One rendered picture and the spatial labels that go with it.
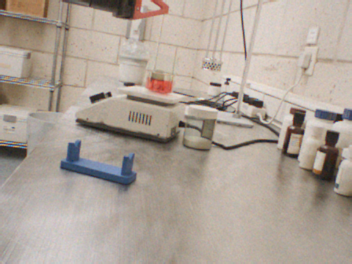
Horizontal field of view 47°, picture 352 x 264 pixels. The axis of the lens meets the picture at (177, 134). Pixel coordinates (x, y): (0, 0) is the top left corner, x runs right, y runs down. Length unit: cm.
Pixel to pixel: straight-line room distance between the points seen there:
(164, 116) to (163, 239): 41
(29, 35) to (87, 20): 45
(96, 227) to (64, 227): 3
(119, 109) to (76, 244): 47
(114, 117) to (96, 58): 246
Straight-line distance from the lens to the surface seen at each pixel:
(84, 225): 41
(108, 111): 81
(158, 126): 78
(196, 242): 41
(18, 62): 302
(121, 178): 53
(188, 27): 328
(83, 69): 327
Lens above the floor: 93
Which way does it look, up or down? 11 degrees down
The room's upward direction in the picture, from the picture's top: 10 degrees clockwise
